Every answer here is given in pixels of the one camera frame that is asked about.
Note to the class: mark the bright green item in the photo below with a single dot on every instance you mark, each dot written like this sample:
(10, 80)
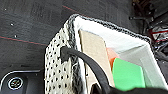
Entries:
(128, 75)

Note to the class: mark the cardboard box with label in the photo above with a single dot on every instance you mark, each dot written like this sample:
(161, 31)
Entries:
(95, 53)

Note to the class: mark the orange item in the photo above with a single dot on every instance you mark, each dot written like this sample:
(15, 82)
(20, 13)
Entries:
(111, 56)

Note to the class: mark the black chair cart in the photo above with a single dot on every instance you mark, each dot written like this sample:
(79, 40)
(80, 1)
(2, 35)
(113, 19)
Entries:
(150, 20)

